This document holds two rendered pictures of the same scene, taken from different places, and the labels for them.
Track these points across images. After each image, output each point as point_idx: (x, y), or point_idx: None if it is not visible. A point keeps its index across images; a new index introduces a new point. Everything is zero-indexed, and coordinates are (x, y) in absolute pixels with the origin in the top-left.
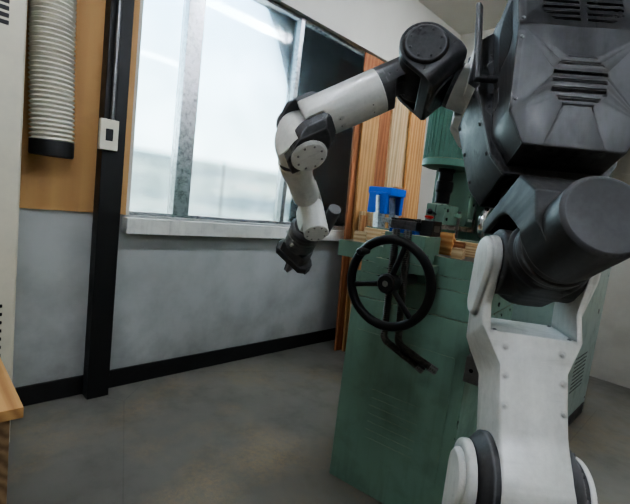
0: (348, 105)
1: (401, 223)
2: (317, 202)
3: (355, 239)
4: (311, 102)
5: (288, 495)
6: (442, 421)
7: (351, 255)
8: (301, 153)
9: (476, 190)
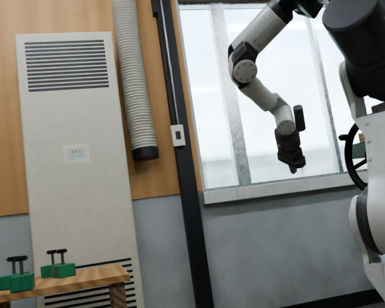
0: (255, 31)
1: (378, 106)
2: (283, 107)
3: (360, 140)
4: (235, 40)
5: None
6: None
7: (361, 154)
8: (238, 71)
9: None
